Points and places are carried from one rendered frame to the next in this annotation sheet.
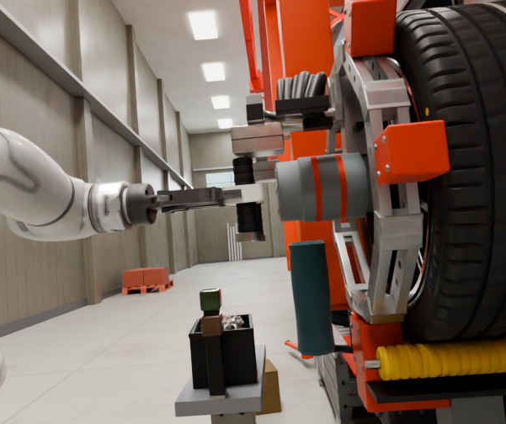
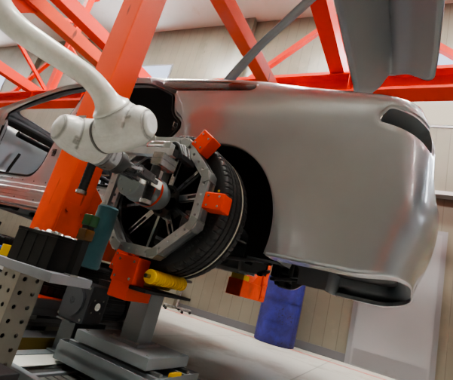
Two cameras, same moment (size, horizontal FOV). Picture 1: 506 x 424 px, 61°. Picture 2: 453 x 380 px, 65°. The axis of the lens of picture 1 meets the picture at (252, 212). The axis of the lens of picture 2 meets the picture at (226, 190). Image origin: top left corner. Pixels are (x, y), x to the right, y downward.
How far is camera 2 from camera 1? 1.03 m
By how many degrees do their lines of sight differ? 62
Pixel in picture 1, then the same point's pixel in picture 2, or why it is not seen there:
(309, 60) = not seen: hidden behind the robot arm
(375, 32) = (209, 150)
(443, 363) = (169, 281)
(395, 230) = (198, 225)
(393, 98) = (213, 180)
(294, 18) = (120, 75)
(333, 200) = (154, 198)
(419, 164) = (224, 209)
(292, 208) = (139, 192)
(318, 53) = not seen: hidden behind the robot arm
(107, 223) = (108, 163)
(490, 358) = (179, 283)
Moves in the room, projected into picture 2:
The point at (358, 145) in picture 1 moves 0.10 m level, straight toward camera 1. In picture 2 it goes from (165, 178) to (180, 178)
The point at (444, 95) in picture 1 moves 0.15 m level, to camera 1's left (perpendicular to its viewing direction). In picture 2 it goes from (228, 190) to (213, 176)
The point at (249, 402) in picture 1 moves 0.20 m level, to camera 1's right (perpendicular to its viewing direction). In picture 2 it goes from (87, 283) to (123, 289)
